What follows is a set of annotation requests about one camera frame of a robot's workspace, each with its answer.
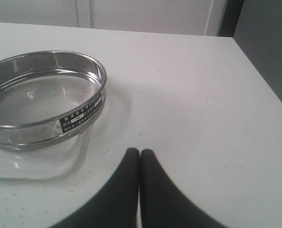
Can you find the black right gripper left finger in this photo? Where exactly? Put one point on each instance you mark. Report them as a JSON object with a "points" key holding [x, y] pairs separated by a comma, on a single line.
{"points": [[115, 204]]}

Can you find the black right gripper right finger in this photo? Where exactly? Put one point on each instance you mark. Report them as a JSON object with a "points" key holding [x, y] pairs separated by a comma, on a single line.
{"points": [[162, 204]]}

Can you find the round stainless steel sieve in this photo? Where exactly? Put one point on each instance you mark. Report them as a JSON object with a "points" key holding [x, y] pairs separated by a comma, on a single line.
{"points": [[48, 97]]}

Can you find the clear square glass tray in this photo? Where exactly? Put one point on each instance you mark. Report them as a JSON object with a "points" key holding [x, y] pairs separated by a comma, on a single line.
{"points": [[57, 160]]}

